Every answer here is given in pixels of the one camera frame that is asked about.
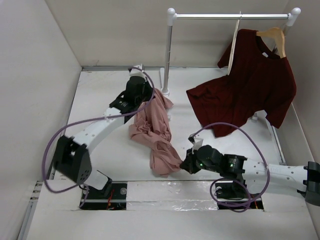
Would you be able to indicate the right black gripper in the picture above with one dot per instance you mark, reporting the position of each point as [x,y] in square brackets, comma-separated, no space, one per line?
[188,163]

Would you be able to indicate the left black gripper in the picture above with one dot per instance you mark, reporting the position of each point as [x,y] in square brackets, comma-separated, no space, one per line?
[151,95]

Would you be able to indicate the pink t shirt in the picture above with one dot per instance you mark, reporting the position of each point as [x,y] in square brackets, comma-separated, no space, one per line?
[151,128]

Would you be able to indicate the cream plastic hanger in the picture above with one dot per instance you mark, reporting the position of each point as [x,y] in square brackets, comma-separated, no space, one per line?
[233,45]

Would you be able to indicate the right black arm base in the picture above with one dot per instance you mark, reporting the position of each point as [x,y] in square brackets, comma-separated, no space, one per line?
[229,192]

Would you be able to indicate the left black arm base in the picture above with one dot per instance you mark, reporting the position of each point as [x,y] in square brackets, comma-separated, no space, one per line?
[115,198]

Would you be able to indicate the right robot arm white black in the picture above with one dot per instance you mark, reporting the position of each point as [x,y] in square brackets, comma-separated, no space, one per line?
[304,179]

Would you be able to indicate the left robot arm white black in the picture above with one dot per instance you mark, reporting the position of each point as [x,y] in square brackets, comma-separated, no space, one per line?
[72,153]

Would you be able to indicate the dark red t shirt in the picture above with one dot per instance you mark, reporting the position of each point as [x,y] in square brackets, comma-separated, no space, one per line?
[259,80]

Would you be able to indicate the wooden hanger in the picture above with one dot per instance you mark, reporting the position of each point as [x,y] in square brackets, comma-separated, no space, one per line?
[278,36]

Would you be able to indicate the metal clothes rack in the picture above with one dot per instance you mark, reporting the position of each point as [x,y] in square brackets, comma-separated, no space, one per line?
[200,43]

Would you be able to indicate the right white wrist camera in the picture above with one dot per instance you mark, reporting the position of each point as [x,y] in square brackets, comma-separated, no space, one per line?
[196,141]

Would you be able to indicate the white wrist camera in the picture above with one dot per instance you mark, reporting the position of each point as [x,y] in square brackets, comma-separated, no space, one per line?
[196,141]
[136,70]

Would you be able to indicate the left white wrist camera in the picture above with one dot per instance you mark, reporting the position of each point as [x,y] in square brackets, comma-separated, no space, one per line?
[136,70]

